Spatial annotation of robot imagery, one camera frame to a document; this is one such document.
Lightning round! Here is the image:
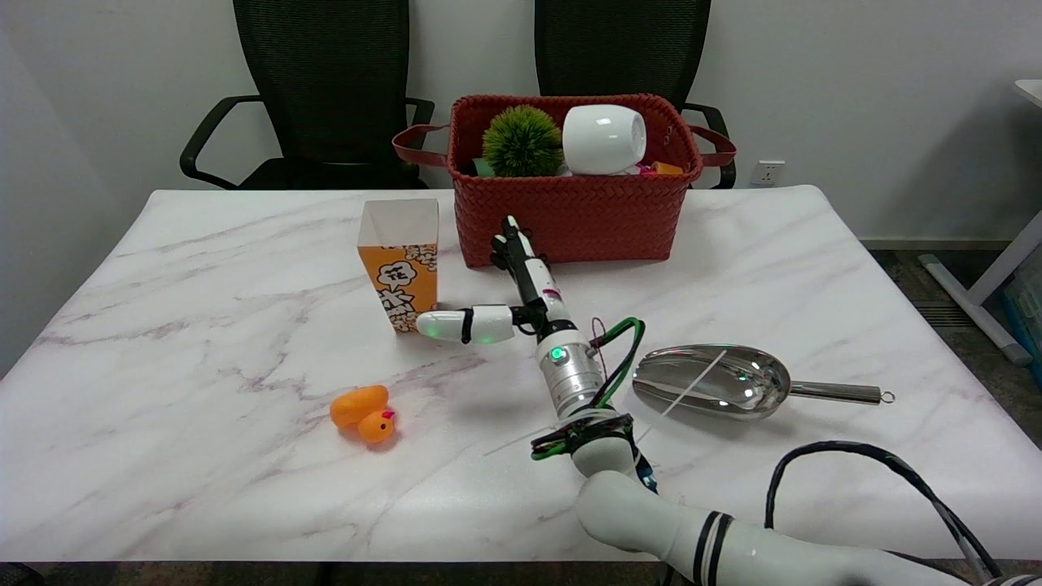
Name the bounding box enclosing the orange popcorn box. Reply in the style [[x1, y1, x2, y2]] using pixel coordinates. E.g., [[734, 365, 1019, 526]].
[[357, 199, 440, 334]]

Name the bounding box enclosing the orange rubber duck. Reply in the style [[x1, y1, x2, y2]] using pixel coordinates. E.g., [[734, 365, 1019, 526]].
[[329, 385, 397, 445]]

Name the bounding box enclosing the red woven basket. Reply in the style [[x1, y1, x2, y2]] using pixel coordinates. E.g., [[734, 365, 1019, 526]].
[[392, 94, 738, 269]]

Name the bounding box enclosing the shiny metal scoop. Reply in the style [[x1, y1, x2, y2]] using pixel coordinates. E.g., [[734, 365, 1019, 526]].
[[633, 344, 895, 421]]

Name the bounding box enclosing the green spiky ball plant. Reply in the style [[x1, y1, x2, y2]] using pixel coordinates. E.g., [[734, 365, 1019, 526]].
[[482, 105, 564, 178]]

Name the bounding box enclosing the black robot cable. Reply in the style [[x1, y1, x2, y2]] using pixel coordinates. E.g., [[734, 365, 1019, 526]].
[[764, 440, 1004, 581]]

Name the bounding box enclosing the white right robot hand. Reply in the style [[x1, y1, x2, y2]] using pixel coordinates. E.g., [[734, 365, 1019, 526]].
[[415, 215, 576, 344]]

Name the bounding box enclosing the white ceramic cup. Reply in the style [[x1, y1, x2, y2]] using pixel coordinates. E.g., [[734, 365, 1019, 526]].
[[562, 104, 647, 176]]

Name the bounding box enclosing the black mesh office chair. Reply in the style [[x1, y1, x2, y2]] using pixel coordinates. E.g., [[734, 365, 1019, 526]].
[[180, 0, 436, 190], [535, 0, 738, 190]]

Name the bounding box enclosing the white desk frame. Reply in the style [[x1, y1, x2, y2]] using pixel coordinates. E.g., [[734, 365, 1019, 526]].
[[920, 79, 1042, 365]]

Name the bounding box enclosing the green robot cable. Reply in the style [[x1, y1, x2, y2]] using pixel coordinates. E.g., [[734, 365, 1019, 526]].
[[531, 317, 646, 461]]

